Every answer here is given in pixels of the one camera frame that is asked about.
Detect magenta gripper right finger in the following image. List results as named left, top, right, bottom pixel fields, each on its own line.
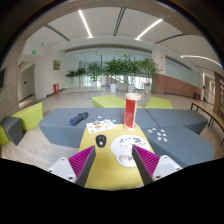
left=132, top=145, right=160, bottom=185

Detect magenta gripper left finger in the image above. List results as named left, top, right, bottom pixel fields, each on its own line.
left=68, top=146, right=96, bottom=187

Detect black computer mouse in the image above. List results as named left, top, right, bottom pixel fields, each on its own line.
left=96, top=134, right=107, bottom=148

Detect yellow-green table seat block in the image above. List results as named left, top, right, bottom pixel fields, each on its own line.
left=79, top=124, right=147, bottom=190

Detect grey right sofa block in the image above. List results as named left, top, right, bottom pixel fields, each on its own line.
left=140, top=109, right=213, bottom=168

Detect grey sofa block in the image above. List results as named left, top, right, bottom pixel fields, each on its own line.
left=140, top=109, right=213, bottom=168
left=38, top=107, right=160, bottom=149

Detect grey left sofa block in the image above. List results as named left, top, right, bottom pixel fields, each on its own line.
left=38, top=107, right=160, bottom=149

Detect folded dark blue umbrella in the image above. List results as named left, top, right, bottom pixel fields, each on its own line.
left=70, top=112, right=88, bottom=126

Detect white sticker sheet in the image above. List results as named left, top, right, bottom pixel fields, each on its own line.
left=86, top=119, right=116, bottom=134

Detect red cylinder with wooden ends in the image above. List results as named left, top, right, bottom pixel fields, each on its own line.
left=124, top=93, right=141, bottom=131

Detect yellow-green far right sofa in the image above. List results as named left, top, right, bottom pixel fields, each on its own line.
left=145, top=97, right=173, bottom=109

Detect yellow-green sofa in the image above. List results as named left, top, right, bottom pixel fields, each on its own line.
left=145, top=97, right=173, bottom=109
left=91, top=95, right=125, bottom=108

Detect yellow-green far left sofa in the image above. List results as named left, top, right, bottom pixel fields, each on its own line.
left=91, top=95, right=125, bottom=108

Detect green and grey side sofa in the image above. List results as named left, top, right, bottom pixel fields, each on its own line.
left=0, top=103, right=43, bottom=146

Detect wooden bench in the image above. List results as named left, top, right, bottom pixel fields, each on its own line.
left=191, top=102, right=224, bottom=132

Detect red fire extinguisher box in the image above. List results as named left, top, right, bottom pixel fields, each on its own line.
left=53, top=84, right=59, bottom=94

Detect potted tree white pot right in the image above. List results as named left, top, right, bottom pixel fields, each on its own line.
left=139, top=58, right=159, bottom=93

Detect potted tree white pot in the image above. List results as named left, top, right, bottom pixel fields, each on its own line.
left=104, top=58, right=124, bottom=93
left=139, top=58, right=159, bottom=93

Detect potted tree white pot centre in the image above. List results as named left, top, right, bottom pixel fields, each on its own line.
left=104, top=58, right=124, bottom=93

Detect wall mounted screen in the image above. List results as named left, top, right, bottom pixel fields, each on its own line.
left=0, top=68, right=7, bottom=90

